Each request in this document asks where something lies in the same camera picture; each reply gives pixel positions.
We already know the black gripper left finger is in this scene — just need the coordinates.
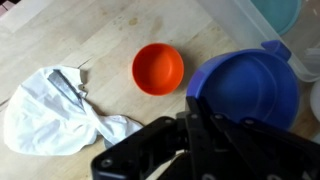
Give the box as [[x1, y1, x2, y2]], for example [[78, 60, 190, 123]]
[[91, 96, 218, 180]]

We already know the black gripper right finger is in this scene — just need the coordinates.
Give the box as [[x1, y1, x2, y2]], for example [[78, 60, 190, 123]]
[[213, 112, 320, 180]]

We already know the blue plastic bowl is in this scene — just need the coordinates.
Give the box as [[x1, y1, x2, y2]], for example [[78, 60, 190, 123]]
[[185, 39, 301, 132]]

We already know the clear plastic container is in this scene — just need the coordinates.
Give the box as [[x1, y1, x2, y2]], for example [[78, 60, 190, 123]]
[[196, 0, 320, 84]]

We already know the white crumpled napkin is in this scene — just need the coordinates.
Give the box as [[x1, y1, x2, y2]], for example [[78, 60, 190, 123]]
[[2, 65, 145, 157]]

